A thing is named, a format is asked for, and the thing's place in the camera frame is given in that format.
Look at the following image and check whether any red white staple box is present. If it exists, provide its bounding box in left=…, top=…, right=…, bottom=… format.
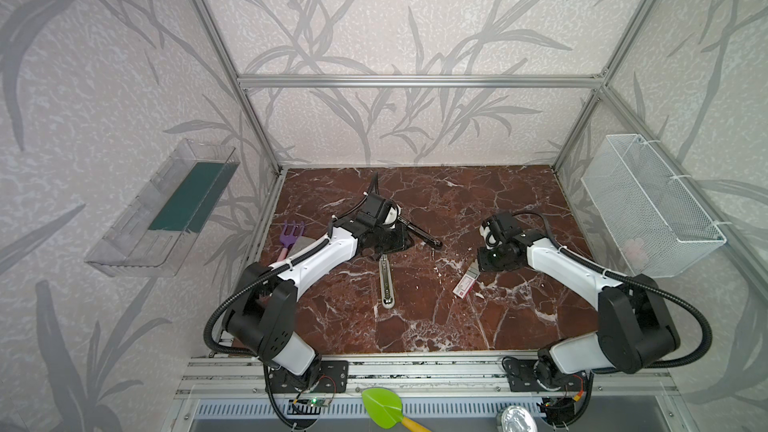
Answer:
left=453, top=268, right=479, bottom=298

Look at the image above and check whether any clear plastic wall bin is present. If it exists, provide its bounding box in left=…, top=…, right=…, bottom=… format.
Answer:
left=85, top=139, right=240, bottom=278

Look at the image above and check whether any silver foil roll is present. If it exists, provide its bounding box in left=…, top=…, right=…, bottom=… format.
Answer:
left=496, top=405, right=538, bottom=432

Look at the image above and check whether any white black stapler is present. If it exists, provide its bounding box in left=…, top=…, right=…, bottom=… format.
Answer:
left=378, top=254, right=395, bottom=309

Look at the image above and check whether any green plastic scoop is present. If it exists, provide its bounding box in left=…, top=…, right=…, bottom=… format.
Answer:
left=361, top=387, right=429, bottom=432

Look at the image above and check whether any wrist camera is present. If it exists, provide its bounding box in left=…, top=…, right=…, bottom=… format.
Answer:
left=479, top=222, right=498, bottom=250
left=382, top=205, right=401, bottom=228

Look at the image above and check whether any pink object in basket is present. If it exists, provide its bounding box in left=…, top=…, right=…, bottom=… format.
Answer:
left=622, top=238, right=649, bottom=266

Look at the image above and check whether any white wire mesh basket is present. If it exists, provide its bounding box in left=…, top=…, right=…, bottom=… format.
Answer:
left=582, top=134, right=727, bottom=278

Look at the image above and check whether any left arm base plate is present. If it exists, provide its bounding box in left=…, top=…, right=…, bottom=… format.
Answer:
left=266, top=359, right=350, bottom=394

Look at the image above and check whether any purple plastic tool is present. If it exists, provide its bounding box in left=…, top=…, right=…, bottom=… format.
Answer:
left=277, top=221, right=305, bottom=261

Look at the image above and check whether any aluminium front rail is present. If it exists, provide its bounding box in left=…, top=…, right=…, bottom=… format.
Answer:
left=173, top=352, right=679, bottom=400

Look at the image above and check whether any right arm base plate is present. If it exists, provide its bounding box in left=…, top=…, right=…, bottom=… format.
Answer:
left=501, top=356, right=588, bottom=394

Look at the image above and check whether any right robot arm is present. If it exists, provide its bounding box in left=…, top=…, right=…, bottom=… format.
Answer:
left=478, top=212, right=713, bottom=390

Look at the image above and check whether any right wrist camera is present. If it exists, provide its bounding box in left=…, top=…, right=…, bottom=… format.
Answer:
left=479, top=222, right=498, bottom=250

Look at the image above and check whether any grey pad under tool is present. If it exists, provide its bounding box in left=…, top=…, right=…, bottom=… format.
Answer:
left=288, top=236, right=316, bottom=257

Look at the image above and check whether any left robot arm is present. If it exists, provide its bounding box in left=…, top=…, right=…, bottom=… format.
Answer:
left=203, top=192, right=413, bottom=377

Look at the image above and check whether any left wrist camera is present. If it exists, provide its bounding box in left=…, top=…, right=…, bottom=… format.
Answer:
left=382, top=205, right=401, bottom=228

